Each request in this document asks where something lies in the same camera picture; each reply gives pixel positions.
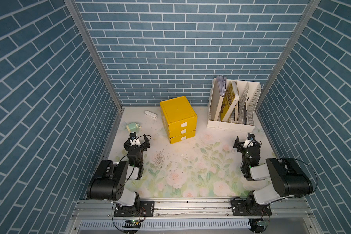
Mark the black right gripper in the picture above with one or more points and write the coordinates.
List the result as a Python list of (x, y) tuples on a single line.
[(240, 146)]

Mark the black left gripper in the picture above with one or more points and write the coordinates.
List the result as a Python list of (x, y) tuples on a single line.
[(143, 147)]

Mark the yellow plastic drawer cabinet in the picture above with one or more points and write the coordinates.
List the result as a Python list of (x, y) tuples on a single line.
[(179, 119)]

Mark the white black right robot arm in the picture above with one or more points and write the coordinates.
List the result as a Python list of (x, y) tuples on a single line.
[(288, 180)]

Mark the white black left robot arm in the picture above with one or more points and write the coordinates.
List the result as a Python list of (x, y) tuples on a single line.
[(110, 178)]

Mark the green manual pencil sharpener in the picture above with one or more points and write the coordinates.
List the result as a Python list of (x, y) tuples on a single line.
[(133, 127)]

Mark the floral table mat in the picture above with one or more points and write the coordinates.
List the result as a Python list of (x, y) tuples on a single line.
[(206, 165)]

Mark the white stapler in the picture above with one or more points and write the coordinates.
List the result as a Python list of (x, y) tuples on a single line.
[(151, 114)]

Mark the white file organizer rack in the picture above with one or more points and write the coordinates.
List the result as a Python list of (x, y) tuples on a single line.
[(242, 118)]

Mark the yellow cover book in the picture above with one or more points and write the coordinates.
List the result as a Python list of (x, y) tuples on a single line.
[(230, 101)]

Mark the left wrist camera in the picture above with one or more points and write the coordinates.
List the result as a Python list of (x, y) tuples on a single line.
[(133, 139)]

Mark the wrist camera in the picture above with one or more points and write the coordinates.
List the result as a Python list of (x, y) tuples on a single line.
[(250, 141), (133, 139)]

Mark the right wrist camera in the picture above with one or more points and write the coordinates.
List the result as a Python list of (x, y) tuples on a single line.
[(250, 141)]

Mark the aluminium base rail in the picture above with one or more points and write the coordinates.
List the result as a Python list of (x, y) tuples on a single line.
[(193, 216)]

